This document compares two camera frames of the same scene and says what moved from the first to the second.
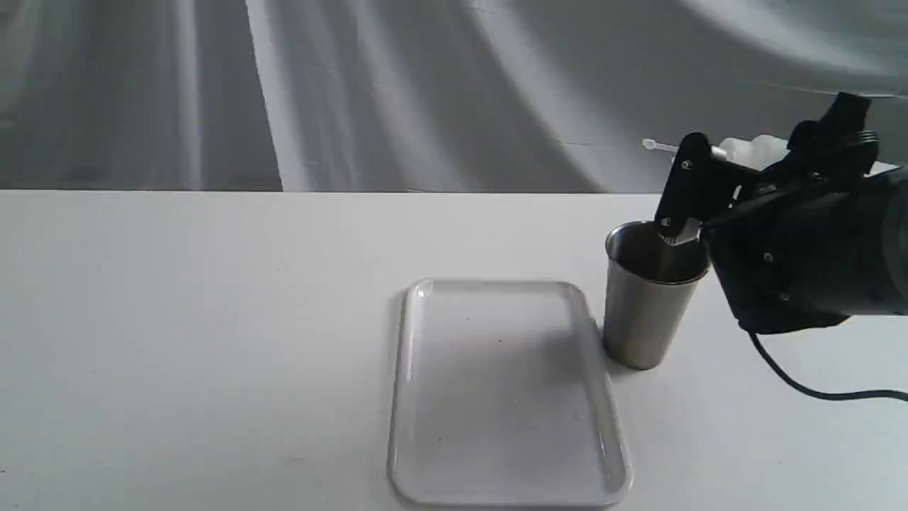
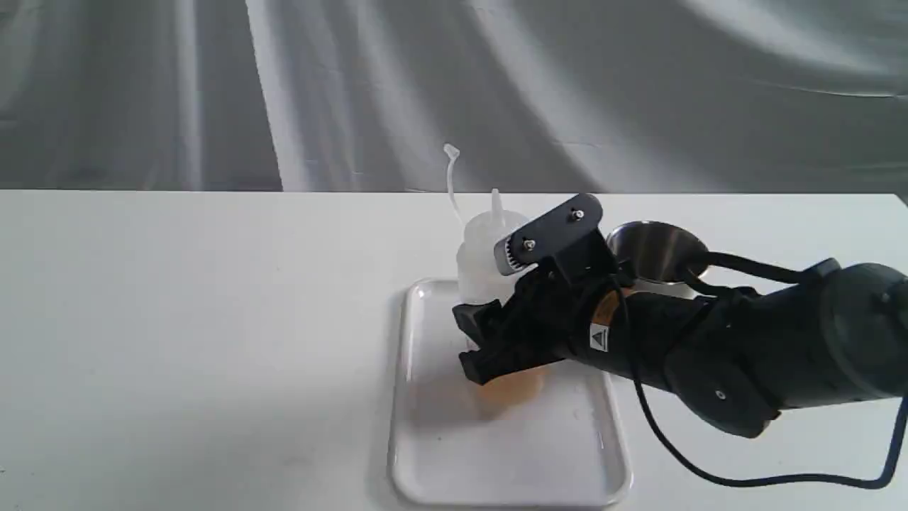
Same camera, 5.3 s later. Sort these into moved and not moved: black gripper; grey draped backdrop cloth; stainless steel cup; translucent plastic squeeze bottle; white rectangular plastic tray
Moved: translucent plastic squeeze bottle; black gripper
Not moved: grey draped backdrop cloth; stainless steel cup; white rectangular plastic tray
